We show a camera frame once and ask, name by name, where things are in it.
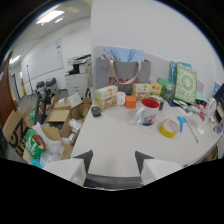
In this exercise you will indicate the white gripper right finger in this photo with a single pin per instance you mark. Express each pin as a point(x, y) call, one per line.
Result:
point(154, 168)

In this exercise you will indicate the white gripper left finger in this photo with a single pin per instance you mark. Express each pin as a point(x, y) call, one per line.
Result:
point(74, 169)

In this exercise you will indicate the white-and-red mug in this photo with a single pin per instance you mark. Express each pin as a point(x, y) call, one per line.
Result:
point(148, 112)

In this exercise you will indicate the white plastic bag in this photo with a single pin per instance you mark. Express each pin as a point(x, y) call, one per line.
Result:
point(50, 141)

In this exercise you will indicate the yellow tape roll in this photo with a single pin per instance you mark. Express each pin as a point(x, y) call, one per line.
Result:
point(168, 128)

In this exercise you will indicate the green snack bag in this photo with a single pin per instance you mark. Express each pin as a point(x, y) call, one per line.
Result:
point(34, 143)

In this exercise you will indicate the thin metal rod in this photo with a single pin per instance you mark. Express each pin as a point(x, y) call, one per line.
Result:
point(191, 129)

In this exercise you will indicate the open cardboard box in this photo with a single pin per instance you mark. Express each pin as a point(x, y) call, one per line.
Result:
point(58, 113)

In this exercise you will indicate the black calculator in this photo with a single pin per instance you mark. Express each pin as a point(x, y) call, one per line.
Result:
point(96, 111)

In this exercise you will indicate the orange cube box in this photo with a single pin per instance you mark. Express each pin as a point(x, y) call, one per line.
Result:
point(130, 102)

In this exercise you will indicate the large brown cardboard box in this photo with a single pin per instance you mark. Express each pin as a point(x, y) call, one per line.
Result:
point(14, 130)

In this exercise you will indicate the small white cup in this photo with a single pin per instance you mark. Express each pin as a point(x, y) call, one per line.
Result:
point(121, 98)

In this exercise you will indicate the clear plastic bottle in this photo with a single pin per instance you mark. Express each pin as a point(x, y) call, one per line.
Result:
point(168, 92)

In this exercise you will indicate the large yellow tea box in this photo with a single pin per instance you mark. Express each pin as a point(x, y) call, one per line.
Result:
point(105, 97)

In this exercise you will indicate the small yellow box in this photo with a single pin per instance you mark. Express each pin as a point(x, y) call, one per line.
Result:
point(141, 91)

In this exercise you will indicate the yellow red packet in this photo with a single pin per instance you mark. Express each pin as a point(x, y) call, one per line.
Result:
point(155, 88)

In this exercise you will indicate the white desk fan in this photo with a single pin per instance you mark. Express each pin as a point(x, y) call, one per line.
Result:
point(211, 107)

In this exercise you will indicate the green patterned book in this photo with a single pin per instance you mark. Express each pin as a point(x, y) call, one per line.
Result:
point(185, 83)

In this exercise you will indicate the white office printer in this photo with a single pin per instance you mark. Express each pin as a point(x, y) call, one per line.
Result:
point(78, 76)

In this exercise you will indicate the grey tote bag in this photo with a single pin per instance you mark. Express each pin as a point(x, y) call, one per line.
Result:
point(123, 75)

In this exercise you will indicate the brown wooden door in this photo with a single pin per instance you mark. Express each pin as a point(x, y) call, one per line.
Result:
point(6, 90)

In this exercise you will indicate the ceiling light panel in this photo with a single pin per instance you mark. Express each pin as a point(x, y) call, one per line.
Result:
point(50, 16)

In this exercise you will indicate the wall whiteboard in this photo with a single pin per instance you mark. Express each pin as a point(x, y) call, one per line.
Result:
point(43, 60)

